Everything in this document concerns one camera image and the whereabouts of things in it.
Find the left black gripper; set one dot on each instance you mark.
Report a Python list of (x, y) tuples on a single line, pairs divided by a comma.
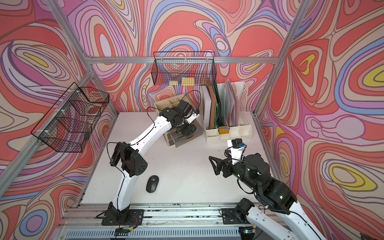
[(189, 129)]

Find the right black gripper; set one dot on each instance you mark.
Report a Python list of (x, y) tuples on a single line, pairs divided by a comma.
[(227, 165)]

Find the transparent top drawer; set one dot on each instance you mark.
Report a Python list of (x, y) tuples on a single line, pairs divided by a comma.
[(176, 138)]

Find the beige drawer organizer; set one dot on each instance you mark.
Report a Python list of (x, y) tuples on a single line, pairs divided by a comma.
[(174, 110)]

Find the black computer mouse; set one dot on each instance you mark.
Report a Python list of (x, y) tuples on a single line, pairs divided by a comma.
[(190, 129), (152, 184)]

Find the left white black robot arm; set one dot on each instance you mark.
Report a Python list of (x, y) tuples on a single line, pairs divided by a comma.
[(131, 155)]

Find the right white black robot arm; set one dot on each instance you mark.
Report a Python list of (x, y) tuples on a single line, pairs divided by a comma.
[(272, 194)]

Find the green folder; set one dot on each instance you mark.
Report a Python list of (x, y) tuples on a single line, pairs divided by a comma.
[(220, 121)]

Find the white book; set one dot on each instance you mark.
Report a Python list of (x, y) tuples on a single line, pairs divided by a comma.
[(206, 104)]

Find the brown cardboard folder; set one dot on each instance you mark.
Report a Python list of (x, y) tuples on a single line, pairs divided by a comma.
[(213, 107)]

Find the white file rack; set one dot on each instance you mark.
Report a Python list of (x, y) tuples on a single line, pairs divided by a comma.
[(243, 129)]

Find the yellow sticky notes pad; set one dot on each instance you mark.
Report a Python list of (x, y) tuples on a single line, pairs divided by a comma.
[(188, 81)]

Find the small yellow notes pad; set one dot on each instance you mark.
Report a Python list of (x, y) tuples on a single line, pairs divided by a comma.
[(173, 83)]

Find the translucent grey folders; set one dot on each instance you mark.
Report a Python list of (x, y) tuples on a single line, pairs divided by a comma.
[(231, 105)]

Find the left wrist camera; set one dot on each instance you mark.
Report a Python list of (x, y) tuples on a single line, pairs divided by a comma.
[(193, 116)]

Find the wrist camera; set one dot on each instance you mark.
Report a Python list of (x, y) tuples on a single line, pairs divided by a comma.
[(193, 116), (237, 148)]

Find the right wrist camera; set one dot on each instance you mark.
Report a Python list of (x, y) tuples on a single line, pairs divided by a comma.
[(237, 148)]

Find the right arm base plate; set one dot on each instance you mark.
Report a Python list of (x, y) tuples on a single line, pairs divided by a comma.
[(233, 217)]

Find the back black wire basket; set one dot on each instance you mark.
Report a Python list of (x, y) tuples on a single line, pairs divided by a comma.
[(173, 65)]

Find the black wire basket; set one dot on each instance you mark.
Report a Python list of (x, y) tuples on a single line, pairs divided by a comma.
[(173, 65), (68, 128)]

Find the aluminium rail base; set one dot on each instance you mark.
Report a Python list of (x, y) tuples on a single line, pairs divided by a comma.
[(159, 221)]

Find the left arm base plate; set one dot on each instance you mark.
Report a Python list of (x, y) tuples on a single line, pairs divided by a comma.
[(123, 218)]

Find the left black wire basket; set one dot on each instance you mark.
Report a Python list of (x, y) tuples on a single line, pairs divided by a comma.
[(68, 128)]

